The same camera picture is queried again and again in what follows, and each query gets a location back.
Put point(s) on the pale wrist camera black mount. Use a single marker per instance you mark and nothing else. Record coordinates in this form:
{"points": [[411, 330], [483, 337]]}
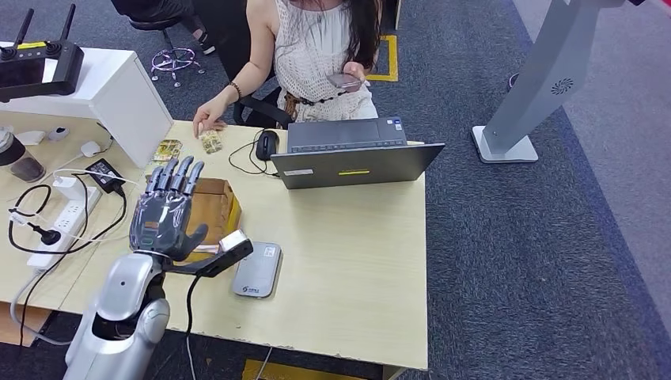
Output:
{"points": [[230, 247]]}

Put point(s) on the grey open laptop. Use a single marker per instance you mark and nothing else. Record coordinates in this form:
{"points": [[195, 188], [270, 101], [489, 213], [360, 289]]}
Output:
{"points": [[356, 165]]}

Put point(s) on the black computer mouse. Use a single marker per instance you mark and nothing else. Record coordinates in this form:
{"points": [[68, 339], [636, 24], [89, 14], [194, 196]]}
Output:
{"points": [[267, 145]]}

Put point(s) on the black power adapter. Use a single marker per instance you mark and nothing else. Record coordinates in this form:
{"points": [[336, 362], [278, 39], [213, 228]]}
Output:
{"points": [[104, 174]]}

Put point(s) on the black remote controller with antennas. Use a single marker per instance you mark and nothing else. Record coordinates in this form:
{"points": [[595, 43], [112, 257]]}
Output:
{"points": [[36, 68]]}

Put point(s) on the white charger plug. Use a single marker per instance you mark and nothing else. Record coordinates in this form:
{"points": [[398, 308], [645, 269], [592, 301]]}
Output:
{"points": [[65, 187]]}

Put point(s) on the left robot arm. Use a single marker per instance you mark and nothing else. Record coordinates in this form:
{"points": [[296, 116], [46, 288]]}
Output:
{"points": [[126, 293]]}

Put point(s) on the black office chair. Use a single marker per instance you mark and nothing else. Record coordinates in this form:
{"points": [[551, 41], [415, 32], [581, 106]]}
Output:
{"points": [[262, 110]]}

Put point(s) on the person's right forearm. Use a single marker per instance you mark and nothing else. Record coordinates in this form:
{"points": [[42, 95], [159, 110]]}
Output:
{"points": [[247, 78]]}

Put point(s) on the white oval puck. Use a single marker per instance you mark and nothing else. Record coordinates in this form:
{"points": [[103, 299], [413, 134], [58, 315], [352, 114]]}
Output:
{"points": [[90, 149]]}

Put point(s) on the white round device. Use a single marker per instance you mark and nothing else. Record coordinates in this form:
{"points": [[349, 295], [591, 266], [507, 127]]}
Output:
{"points": [[58, 133]]}

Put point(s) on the pink smartphone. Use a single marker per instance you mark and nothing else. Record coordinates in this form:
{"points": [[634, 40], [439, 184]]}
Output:
{"points": [[341, 81]]}

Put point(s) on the white power strip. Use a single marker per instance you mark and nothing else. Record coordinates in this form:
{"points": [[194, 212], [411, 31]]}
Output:
{"points": [[63, 225]]}

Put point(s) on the open cardboard box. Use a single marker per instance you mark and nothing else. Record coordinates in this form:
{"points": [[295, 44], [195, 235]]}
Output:
{"points": [[217, 204]]}

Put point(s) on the grey kiosk stand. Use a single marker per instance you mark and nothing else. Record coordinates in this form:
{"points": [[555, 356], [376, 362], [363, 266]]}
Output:
{"points": [[545, 73]]}

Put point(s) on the person's left hand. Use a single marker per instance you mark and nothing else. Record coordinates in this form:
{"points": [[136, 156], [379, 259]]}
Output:
{"points": [[357, 71]]}

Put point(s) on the black stool chrome base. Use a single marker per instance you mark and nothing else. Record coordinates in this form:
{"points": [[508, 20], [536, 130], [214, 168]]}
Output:
{"points": [[175, 57]]}

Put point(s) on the glass cup dark band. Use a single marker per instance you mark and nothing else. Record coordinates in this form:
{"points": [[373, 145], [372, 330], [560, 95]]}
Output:
{"points": [[23, 162]]}

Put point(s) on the white flat adapter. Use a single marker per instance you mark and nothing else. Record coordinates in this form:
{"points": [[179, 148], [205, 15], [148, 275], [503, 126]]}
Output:
{"points": [[30, 137]]}

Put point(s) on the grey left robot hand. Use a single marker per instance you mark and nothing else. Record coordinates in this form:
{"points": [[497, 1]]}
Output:
{"points": [[157, 225]]}

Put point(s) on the person's right hand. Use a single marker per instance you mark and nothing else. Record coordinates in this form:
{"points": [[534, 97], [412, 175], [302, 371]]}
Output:
{"points": [[209, 115]]}

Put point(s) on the white cabinet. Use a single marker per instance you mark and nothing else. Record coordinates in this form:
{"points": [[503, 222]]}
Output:
{"points": [[120, 99]]}

